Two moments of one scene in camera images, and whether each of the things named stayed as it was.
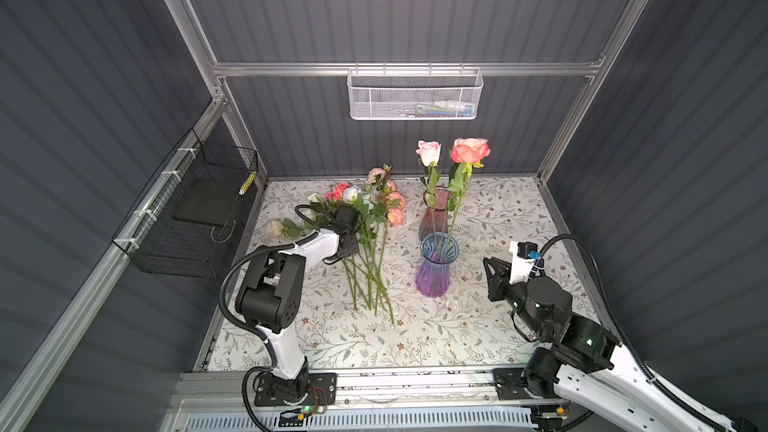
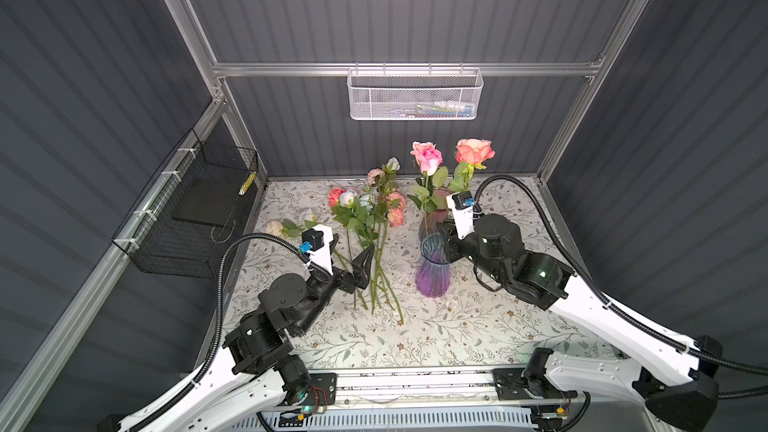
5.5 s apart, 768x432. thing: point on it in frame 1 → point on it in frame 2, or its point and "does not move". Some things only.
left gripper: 353,245 → 357,277
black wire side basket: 182,224 does not move
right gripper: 500,277 → 449,237
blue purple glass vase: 437,250 does not move
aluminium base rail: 202,388 does not move
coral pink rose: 466,153 does not move
